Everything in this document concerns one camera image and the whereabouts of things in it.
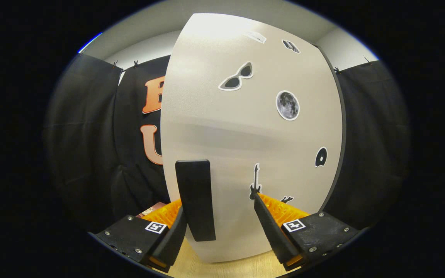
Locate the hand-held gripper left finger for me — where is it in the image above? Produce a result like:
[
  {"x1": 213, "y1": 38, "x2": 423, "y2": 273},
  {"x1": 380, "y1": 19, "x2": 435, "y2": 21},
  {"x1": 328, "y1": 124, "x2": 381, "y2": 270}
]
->
[{"x1": 89, "y1": 199, "x2": 188, "y2": 273}]

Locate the black door handle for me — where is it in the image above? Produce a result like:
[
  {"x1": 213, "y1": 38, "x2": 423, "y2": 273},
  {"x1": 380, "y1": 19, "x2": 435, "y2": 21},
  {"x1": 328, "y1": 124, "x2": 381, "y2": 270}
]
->
[{"x1": 175, "y1": 159, "x2": 216, "y2": 242}]

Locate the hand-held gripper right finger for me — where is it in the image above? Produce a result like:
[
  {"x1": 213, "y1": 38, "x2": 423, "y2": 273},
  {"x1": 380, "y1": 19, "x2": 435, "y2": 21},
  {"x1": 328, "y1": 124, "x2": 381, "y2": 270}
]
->
[{"x1": 254, "y1": 192, "x2": 364, "y2": 271}]

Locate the grey shoe cabinet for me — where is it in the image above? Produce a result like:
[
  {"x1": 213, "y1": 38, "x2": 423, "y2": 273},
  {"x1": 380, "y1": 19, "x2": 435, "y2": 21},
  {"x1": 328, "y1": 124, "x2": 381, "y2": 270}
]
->
[{"x1": 315, "y1": 44, "x2": 348, "y2": 213}]

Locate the beige shoe cabinet door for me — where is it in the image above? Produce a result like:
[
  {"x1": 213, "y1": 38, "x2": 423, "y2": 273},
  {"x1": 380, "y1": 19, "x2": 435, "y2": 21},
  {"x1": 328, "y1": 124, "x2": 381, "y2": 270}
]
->
[{"x1": 160, "y1": 13, "x2": 343, "y2": 264}]

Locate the black backdrop cloth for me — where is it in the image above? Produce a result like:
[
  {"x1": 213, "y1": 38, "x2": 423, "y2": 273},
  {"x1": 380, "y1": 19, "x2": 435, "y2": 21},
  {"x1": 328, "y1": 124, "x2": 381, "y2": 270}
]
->
[{"x1": 45, "y1": 52, "x2": 410, "y2": 232}]

